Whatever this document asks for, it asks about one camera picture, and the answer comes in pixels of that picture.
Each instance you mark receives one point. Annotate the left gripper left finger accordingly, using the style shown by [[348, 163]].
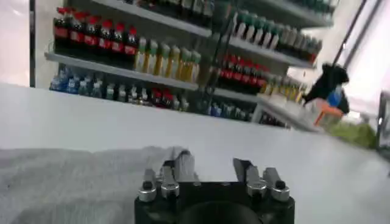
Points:
[[166, 182]]

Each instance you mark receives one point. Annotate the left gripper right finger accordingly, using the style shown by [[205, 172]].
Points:
[[259, 182]]

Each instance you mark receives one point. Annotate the grey printed T-shirt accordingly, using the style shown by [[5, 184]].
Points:
[[76, 185]]

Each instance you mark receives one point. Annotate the orange tissue box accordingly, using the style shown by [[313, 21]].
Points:
[[329, 112]]

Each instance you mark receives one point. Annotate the green cloth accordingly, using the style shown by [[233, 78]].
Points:
[[355, 135]]

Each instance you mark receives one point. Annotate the blue-label water bottle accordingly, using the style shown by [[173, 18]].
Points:
[[334, 97]]

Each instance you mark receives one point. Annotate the metal shelf with bottles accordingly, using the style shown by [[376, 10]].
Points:
[[170, 58]]

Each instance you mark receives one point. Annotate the dark window frame post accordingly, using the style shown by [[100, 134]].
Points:
[[350, 30], [32, 42]]

